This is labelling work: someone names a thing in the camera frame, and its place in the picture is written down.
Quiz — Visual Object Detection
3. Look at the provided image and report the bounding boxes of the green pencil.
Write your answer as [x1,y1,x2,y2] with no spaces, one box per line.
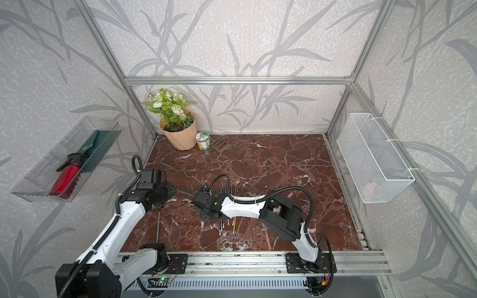
[156,211,161,243]

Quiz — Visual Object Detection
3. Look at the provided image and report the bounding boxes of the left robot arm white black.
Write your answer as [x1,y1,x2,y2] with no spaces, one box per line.
[55,170,176,298]

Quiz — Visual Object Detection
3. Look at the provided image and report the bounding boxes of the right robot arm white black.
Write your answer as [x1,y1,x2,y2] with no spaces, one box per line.
[192,187,320,263]

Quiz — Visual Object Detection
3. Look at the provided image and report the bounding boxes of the terracotta flower pot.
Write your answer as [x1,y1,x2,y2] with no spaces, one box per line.
[160,119,198,151]

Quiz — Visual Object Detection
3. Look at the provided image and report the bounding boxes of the brown drain grate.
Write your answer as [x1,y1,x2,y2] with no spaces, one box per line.
[211,137,230,154]

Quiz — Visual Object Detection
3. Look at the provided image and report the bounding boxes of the small tin can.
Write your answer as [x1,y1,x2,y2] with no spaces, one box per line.
[196,132,211,151]

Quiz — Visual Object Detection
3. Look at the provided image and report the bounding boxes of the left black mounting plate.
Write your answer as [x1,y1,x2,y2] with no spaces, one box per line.
[164,253,188,275]

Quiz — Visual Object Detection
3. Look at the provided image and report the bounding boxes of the black mounting plate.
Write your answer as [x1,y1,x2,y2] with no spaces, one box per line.
[285,252,337,274]
[164,253,188,275]

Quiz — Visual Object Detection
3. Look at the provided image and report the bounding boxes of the green plant white flowers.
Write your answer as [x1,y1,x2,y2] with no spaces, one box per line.
[142,88,195,132]

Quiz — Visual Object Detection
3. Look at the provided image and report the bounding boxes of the green circuit board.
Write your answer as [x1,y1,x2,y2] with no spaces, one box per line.
[147,276,176,289]

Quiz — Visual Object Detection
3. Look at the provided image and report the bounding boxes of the red spray bottle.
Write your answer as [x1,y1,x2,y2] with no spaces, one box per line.
[49,153,89,200]

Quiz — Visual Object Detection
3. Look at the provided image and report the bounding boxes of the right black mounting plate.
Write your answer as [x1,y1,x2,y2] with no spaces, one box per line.
[285,252,337,274]

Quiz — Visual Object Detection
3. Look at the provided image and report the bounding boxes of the pink object in basket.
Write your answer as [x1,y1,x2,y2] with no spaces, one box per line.
[361,182,378,200]

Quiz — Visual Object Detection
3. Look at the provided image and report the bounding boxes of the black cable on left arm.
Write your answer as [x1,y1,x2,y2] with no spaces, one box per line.
[114,154,144,215]

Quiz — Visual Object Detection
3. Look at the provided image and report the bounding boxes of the clear plastic wall tray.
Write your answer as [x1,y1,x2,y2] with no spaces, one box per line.
[11,117,121,202]

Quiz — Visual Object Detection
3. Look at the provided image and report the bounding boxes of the white wire mesh basket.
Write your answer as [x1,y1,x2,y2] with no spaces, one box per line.
[337,113,415,204]

